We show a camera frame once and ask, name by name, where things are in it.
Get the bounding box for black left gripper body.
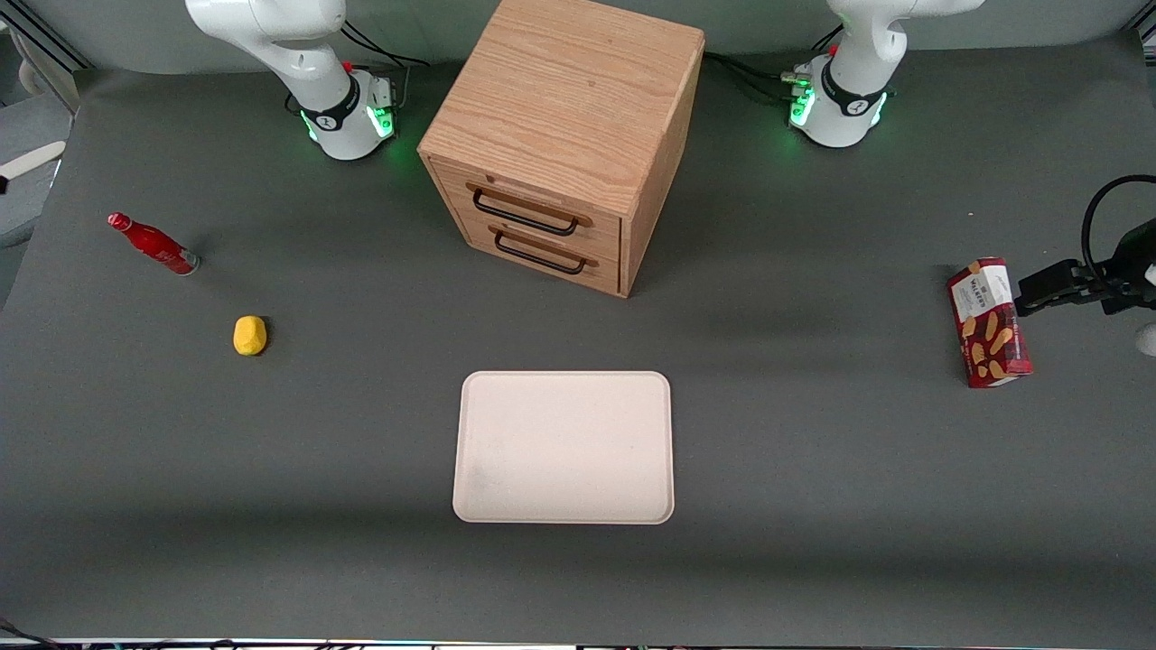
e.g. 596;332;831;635
1100;219;1156;317

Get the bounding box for red coke bottle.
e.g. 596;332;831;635
107;212;200;276

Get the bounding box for cream rectangular tray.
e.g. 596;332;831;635
452;370;676;525

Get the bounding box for red shortbread biscuit box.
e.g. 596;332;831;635
946;257;1034;389

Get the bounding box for wooden drawer cabinet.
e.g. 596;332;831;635
417;0;706;299

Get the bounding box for black looped gripper cable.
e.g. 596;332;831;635
1081;174;1156;281

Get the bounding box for black left arm base cables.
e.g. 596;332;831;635
704;25;845;103

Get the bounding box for black arm base cables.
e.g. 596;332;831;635
704;25;845;103
339;18;432;114

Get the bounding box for short black drawer handle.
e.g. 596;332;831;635
489;226;600;275

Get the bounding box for long black drawer handle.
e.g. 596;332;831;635
466;182;594;237

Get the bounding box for black right arm base cables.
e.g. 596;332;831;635
339;18;432;114

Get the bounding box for beige flat handle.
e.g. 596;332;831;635
0;141;69;194

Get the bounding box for aluminium frame profile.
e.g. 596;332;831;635
0;0;93;75

